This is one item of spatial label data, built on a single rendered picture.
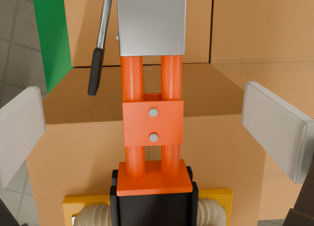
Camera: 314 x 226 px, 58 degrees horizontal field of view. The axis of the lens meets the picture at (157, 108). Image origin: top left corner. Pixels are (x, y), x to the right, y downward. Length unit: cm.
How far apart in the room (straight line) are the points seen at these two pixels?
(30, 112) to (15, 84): 134
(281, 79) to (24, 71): 111
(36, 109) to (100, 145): 29
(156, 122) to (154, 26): 9
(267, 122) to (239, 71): 73
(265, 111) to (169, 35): 13
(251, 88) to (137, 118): 14
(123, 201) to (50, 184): 21
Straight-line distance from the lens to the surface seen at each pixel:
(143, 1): 26
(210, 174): 51
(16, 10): 145
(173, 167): 32
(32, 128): 17
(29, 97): 17
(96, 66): 27
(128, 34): 27
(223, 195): 52
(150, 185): 32
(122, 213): 35
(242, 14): 86
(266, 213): 119
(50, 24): 141
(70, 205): 51
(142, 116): 29
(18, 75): 150
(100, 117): 46
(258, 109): 17
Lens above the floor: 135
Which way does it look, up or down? 69 degrees down
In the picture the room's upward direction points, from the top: 168 degrees clockwise
